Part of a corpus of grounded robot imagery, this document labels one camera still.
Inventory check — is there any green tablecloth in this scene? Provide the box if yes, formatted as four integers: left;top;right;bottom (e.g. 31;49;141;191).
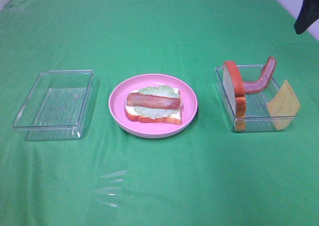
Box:
0;0;319;226

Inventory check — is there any toy bacon strip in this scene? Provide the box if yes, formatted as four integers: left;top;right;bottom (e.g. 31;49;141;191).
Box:
126;93;181;110
243;56;277;94

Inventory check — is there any toy bread slice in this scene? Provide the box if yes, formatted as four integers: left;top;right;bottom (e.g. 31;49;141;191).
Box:
125;100;182;125
222;61;246;131

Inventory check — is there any yellow toy cheese slice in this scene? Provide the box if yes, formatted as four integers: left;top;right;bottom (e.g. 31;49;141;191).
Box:
267;80;301;130

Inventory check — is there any clear left plastic container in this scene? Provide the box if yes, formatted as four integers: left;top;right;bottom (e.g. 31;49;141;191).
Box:
12;70;94;141

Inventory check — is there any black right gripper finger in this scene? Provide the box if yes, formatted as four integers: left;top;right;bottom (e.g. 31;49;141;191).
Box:
294;0;319;34

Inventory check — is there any clear right plastic container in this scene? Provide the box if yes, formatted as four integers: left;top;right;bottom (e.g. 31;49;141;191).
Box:
215;64;298;133

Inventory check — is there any pink plate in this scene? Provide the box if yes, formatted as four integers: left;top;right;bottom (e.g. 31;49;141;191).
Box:
109;74;198;138

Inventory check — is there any clear plastic container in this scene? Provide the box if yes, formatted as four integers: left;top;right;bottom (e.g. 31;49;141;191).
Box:
215;64;298;133
12;70;94;141

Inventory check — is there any toy lettuce leaf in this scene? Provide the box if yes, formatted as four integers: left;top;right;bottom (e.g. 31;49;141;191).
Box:
126;85;181;120

